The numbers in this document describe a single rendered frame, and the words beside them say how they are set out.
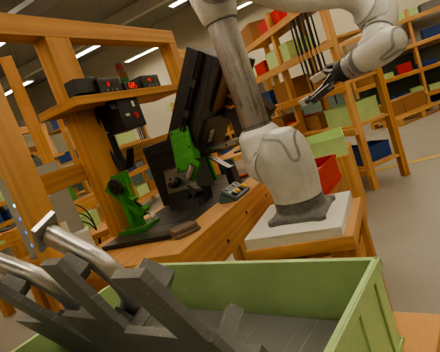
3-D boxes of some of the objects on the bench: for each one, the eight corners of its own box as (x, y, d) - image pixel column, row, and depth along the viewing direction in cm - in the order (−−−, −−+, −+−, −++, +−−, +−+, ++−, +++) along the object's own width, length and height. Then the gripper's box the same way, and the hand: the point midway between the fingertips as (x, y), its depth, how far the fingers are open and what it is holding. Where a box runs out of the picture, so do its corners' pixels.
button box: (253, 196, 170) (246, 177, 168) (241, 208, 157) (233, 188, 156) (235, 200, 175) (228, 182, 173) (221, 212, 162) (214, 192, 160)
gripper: (350, 38, 134) (310, 66, 152) (330, 84, 123) (288, 108, 141) (364, 52, 136) (322, 77, 154) (344, 99, 125) (302, 120, 144)
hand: (308, 91), depth 147 cm, fingers open, 13 cm apart
